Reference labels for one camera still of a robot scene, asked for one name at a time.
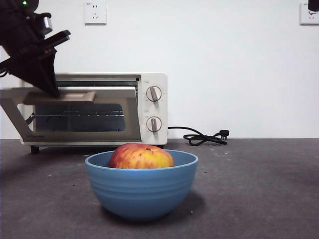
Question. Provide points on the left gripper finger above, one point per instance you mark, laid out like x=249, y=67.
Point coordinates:
x=40, y=69

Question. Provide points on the red yellow apple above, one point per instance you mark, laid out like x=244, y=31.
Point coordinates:
x=139, y=156

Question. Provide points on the blue ribbed bowl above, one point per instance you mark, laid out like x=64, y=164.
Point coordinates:
x=139, y=194

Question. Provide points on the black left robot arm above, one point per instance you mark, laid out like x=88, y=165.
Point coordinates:
x=17, y=30

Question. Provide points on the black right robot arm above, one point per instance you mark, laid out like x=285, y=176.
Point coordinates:
x=314, y=5

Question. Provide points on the beige round oven knob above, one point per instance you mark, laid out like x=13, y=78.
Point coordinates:
x=153, y=94
x=153, y=124

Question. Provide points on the cream toaster oven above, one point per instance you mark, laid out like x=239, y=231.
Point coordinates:
x=162, y=79

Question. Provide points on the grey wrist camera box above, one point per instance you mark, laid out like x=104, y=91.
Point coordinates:
x=46, y=23

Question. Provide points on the white wall socket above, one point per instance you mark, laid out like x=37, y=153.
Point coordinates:
x=94, y=18
x=305, y=18

